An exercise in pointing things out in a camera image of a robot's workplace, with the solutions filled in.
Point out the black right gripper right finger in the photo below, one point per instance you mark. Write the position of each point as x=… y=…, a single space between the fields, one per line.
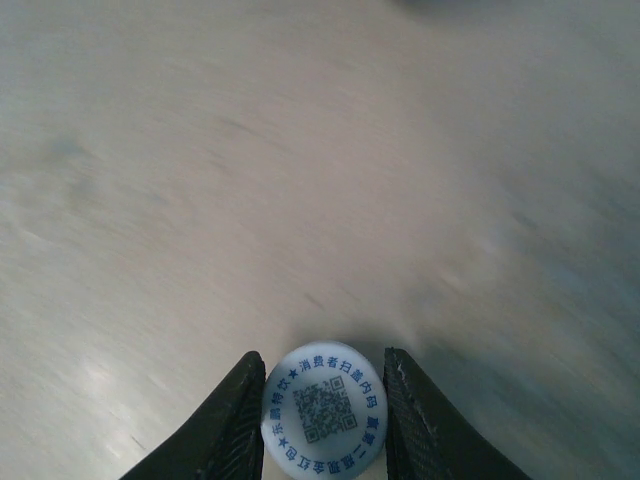
x=420 y=440

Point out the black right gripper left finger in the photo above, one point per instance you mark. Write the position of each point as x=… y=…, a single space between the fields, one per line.
x=225 y=440

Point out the white cap with blue print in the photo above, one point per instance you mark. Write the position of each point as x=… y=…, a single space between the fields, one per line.
x=325 y=405

